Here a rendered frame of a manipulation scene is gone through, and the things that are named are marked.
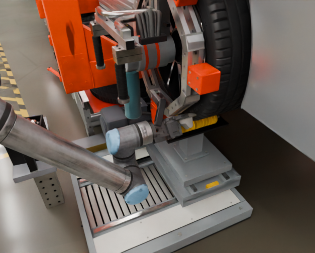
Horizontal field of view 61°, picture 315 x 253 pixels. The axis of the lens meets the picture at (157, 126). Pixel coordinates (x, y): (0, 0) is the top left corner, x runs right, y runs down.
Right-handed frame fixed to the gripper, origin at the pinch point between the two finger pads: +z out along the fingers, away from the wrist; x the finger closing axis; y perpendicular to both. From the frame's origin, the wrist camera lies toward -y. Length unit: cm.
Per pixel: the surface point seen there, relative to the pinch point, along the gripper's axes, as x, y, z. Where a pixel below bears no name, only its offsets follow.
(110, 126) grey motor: -49, -12, -26
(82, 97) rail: -75, -40, -34
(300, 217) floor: -24, 66, 53
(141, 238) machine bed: -32, 47, -30
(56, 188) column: -60, 12, -63
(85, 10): -188, -176, 6
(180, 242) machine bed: -27, 54, -14
